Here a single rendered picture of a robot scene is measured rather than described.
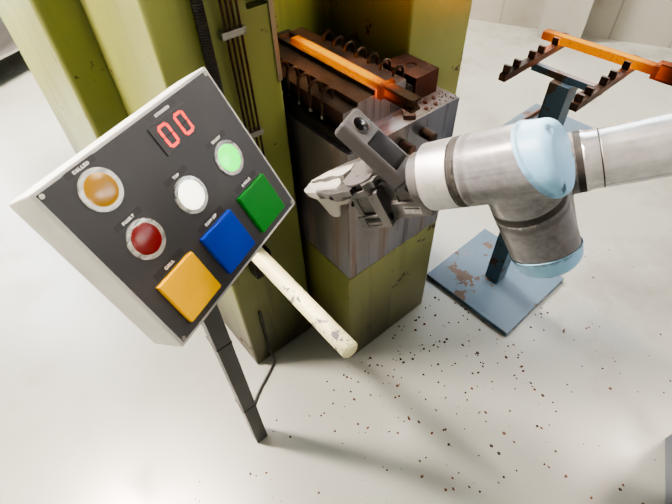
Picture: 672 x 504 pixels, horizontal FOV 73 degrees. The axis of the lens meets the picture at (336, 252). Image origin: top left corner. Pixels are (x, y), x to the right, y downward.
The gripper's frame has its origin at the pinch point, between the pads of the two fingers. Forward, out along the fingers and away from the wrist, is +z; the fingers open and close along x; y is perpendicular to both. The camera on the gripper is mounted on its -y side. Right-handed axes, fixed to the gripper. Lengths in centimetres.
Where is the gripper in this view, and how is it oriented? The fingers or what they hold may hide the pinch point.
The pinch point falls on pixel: (309, 185)
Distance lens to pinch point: 73.6
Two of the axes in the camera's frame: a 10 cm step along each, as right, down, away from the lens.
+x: 4.4, -6.8, 5.8
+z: -7.7, 0.5, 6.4
